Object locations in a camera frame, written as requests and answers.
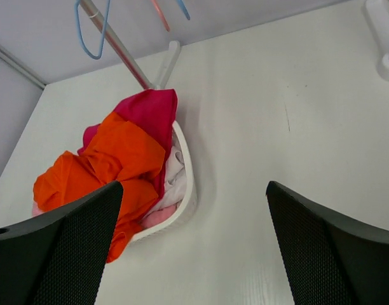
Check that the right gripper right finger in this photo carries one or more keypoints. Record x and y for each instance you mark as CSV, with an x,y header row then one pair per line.
x,y
329,258

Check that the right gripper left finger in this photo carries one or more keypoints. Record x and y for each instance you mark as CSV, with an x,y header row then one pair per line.
x,y
59,257

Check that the light pink t shirt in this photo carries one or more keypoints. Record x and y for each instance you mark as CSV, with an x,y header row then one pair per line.
x,y
138,218

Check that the orange t shirt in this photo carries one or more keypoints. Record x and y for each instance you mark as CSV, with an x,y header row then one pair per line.
x,y
53,189

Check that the white t shirt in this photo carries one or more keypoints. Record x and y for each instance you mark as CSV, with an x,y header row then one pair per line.
x,y
175,178

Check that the magenta t shirt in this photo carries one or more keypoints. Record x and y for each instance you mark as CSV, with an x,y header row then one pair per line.
x,y
150,111

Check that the light blue wire hanger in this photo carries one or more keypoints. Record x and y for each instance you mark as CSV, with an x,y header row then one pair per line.
x,y
92,24

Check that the pink wire hanger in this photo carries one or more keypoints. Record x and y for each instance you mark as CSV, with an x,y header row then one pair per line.
x,y
161,15

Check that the white perforated plastic basket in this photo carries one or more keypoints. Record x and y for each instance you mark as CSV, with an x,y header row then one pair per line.
x,y
188,203

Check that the white and silver clothes rack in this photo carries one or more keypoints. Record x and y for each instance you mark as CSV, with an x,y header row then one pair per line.
x,y
376,13

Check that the aluminium frame post left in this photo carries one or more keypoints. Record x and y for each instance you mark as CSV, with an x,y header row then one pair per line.
x,y
22,68

